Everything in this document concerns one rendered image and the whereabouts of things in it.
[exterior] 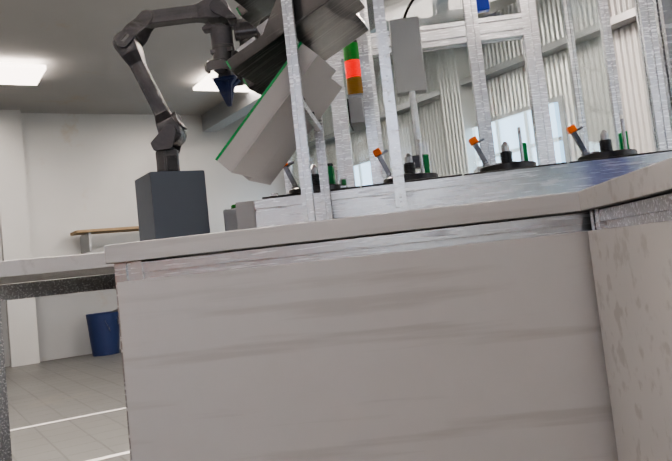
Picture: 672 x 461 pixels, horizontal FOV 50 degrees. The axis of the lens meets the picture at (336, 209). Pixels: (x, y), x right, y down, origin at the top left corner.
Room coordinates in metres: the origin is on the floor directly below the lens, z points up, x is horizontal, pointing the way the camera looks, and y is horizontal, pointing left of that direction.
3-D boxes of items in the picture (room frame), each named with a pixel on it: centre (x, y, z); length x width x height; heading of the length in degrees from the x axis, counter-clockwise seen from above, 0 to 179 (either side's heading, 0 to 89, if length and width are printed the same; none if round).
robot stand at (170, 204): (1.82, 0.41, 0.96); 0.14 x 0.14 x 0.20; 31
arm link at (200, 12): (1.82, 0.36, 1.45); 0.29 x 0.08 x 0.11; 89
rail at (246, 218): (2.14, 0.17, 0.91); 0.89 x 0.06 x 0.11; 175
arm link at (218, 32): (1.82, 0.25, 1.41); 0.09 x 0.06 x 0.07; 89
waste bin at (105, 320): (8.60, 2.87, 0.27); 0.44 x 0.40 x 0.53; 121
